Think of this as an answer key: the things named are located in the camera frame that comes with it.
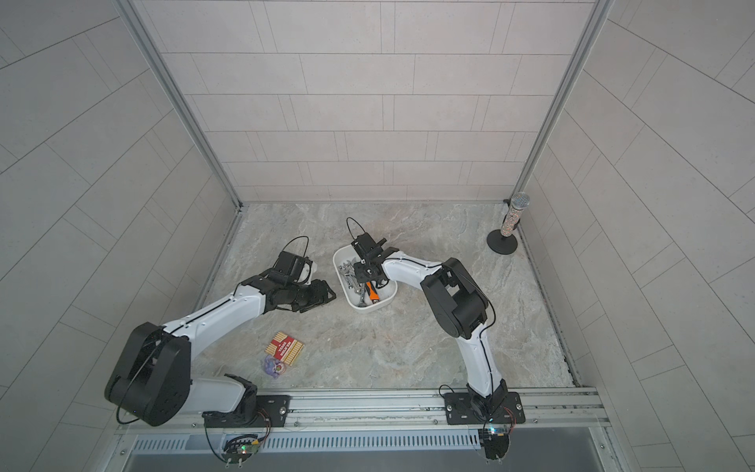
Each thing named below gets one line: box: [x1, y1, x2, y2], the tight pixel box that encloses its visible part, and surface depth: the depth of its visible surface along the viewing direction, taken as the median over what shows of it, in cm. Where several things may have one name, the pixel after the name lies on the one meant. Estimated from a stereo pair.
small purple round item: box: [263, 354, 287, 380], surface depth 78 cm
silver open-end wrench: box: [337, 256, 365, 299], surface depth 96 cm
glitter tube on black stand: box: [486, 191, 531, 255], surface depth 104 cm
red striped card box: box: [264, 331, 305, 367], surface depth 81 cm
